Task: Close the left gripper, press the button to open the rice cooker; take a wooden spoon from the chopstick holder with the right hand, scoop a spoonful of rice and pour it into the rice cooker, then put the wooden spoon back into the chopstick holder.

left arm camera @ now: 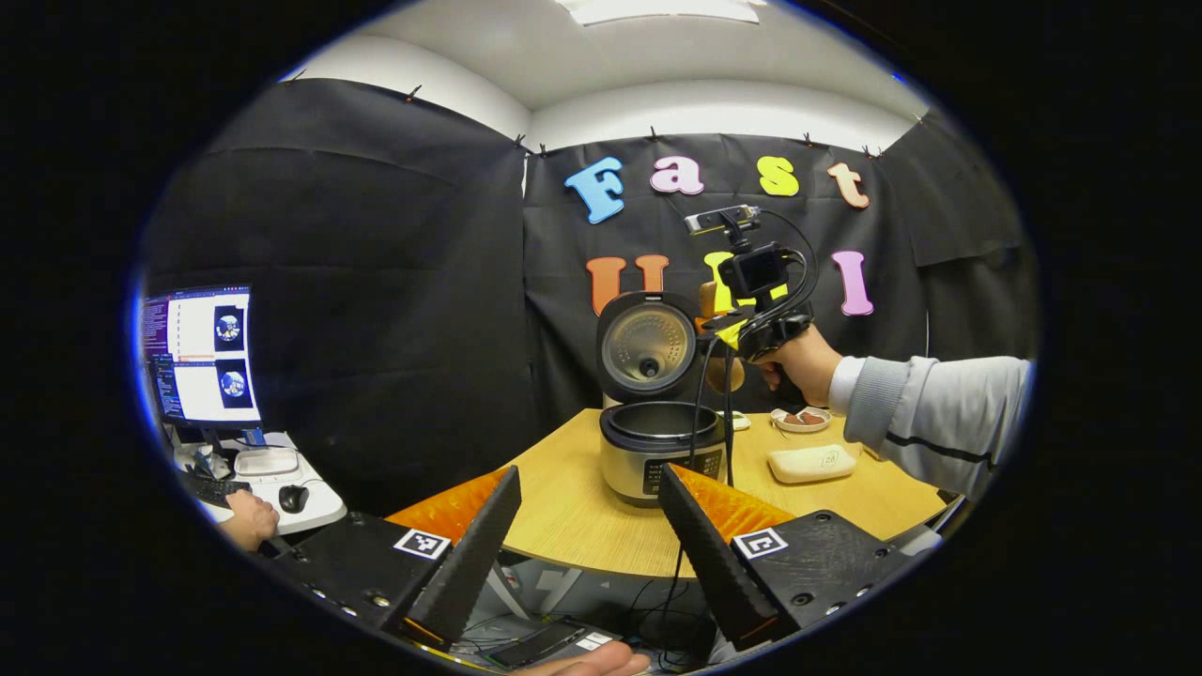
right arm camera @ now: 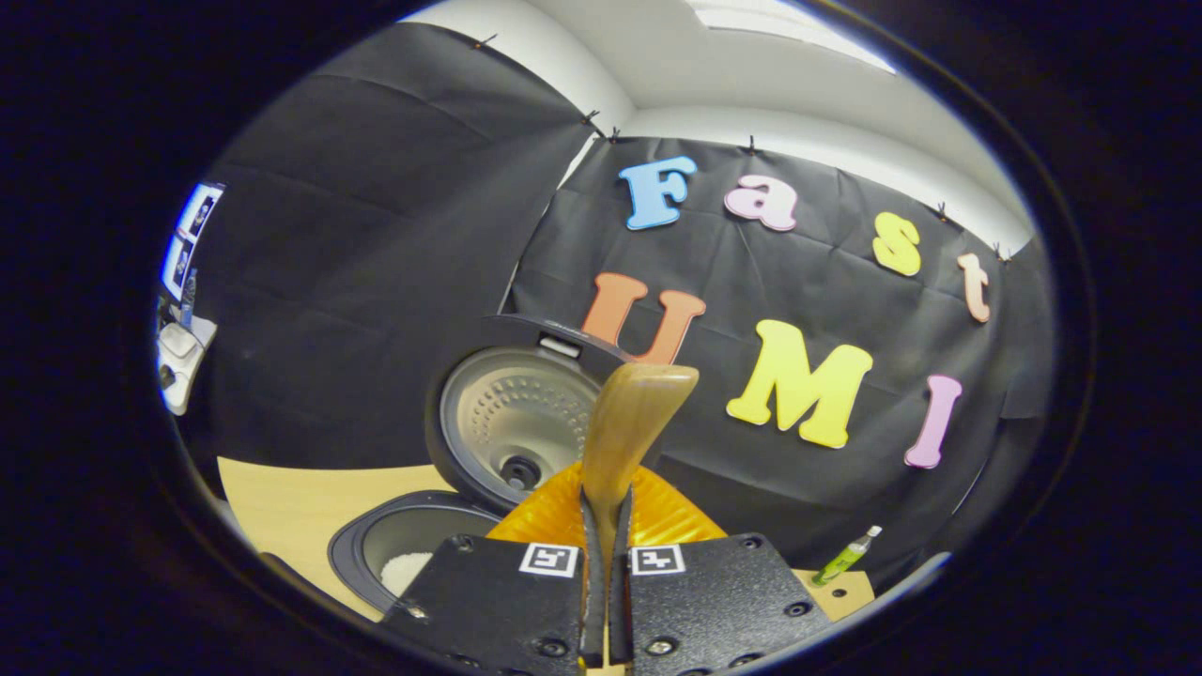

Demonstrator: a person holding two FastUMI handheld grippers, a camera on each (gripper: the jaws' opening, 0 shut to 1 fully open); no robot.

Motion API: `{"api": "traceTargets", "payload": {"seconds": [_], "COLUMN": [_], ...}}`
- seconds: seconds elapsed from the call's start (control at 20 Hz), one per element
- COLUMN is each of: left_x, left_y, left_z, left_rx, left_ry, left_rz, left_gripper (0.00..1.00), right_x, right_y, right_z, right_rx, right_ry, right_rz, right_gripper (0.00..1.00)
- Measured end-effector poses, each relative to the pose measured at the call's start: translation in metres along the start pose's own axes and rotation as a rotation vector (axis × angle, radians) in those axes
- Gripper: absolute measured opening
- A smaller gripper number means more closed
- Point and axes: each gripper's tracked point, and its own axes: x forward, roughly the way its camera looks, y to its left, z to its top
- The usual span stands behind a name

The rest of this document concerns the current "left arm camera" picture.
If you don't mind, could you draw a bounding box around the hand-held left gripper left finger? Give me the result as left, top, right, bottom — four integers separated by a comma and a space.
272, 465, 523, 651

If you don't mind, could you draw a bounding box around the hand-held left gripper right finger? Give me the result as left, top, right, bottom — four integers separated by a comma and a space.
657, 463, 917, 653

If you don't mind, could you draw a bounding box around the dark-lidded silver rice cooker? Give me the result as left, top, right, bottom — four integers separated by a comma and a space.
595, 291, 732, 509

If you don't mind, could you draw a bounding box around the dark flat device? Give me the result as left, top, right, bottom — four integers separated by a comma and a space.
484, 620, 588, 670

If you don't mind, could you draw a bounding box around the white round plate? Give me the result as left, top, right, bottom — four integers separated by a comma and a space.
770, 406, 833, 434

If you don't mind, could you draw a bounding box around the white side desk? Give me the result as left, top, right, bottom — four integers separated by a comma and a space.
169, 430, 348, 538

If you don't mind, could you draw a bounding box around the white flat device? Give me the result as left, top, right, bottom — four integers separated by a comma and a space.
233, 447, 301, 478

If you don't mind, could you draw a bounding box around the black keyboard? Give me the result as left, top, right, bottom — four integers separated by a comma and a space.
183, 474, 253, 510

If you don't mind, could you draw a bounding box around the ceiling light panel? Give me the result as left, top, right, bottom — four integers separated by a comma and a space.
554, 0, 762, 26

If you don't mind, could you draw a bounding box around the black backdrop cloth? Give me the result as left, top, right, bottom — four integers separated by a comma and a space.
141, 80, 1039, 517

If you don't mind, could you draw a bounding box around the computer monitor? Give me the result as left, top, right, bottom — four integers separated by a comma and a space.
141, 284, 264, 430

